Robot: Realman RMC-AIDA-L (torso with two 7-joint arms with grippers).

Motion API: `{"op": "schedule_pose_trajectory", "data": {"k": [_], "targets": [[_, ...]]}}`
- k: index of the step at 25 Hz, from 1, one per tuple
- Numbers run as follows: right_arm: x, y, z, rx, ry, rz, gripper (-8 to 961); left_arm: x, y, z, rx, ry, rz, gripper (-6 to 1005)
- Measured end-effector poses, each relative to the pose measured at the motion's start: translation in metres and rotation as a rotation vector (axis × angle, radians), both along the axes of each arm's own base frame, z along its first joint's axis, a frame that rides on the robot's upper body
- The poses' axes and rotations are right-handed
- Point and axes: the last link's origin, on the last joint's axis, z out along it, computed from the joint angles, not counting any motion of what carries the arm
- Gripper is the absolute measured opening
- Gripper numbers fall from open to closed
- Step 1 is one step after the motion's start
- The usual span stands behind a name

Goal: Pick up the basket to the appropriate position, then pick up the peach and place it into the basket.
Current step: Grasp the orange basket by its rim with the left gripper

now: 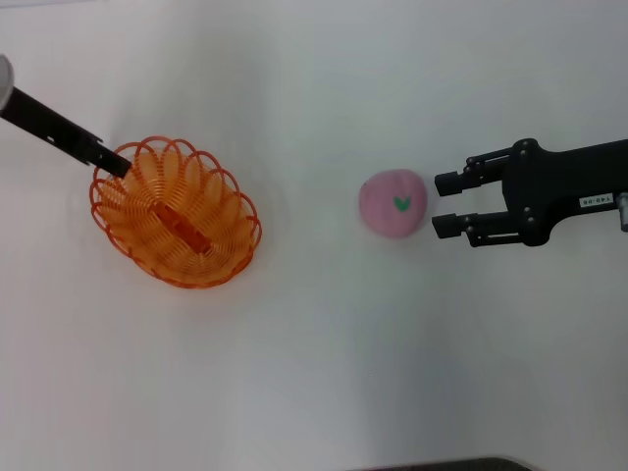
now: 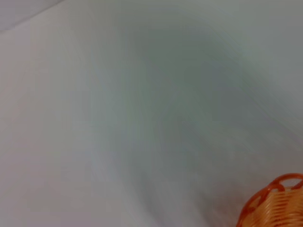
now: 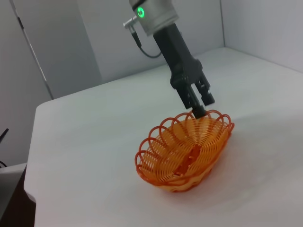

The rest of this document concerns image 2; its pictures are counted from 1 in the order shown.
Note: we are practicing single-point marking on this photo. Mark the orange woven plastic basket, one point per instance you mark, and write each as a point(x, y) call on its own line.
point(277, 208)

